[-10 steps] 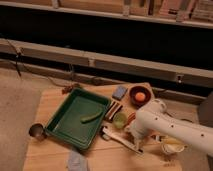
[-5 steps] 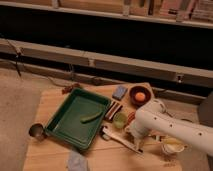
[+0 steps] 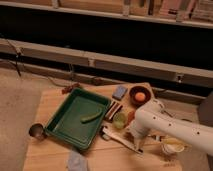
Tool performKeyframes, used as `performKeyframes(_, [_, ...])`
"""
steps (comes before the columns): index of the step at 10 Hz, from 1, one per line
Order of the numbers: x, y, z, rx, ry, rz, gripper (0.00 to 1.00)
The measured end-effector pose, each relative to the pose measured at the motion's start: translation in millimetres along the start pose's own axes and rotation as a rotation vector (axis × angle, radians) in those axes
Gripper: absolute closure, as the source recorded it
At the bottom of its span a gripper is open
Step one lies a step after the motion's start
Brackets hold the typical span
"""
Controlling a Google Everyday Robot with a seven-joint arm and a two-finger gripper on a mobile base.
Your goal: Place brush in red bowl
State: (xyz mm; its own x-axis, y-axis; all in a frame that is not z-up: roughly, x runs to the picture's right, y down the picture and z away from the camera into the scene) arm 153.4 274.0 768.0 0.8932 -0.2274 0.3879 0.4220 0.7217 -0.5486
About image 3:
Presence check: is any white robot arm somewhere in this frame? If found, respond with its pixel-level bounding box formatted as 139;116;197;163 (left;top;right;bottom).
129;99;213;156

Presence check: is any dark brown bowl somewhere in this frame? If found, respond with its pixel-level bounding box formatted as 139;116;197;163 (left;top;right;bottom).
129;86;151;106

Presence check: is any orange red bowl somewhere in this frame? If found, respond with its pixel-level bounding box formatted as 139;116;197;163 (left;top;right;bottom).
126;110;135;126

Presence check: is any blue sponge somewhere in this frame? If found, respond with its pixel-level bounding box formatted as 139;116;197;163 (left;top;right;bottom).
112;86;127;100

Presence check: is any striped brown block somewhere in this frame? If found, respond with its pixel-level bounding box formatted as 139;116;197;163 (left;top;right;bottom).
105;101;122;121

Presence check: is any orange ball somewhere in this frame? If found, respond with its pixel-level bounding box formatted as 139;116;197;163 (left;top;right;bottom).
135;92;146;102

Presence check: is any green pickle in tray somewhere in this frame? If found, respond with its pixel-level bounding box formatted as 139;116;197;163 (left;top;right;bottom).
80;109;102;123

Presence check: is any small green cup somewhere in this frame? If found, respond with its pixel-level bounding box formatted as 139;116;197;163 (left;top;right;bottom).
113;112;127;129

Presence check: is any dark red small object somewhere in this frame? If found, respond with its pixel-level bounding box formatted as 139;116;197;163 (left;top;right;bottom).
61;83;81;94

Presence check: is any green plastic tray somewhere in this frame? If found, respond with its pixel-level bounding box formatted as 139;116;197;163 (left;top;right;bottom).
45;88;111;150

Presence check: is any wooden board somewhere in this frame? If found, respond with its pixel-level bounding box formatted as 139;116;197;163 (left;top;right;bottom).
23;85;182;171

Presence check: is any grey blue cloth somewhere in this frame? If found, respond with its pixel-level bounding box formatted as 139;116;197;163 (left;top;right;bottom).
67;151;88;171

